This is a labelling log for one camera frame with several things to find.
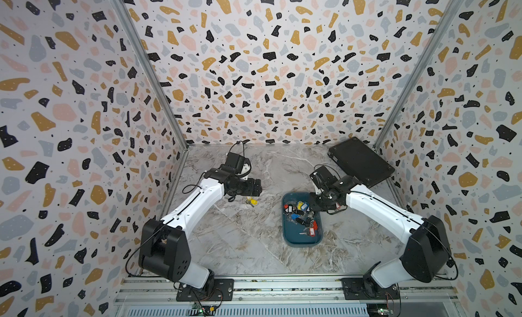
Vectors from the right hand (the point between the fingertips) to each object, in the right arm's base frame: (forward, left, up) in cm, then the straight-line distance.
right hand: (311, 205), depth 84 cm
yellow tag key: (+8, +27, -10) cm, 30 cm away
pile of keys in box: (+2, +4, -10) cm, 11 cm away
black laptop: (+35, -30, -10) cm, 47 cm away
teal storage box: (-9, +8, -11) cm, 16 cm away
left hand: (+5, +24, +4) cm, 25 cm away
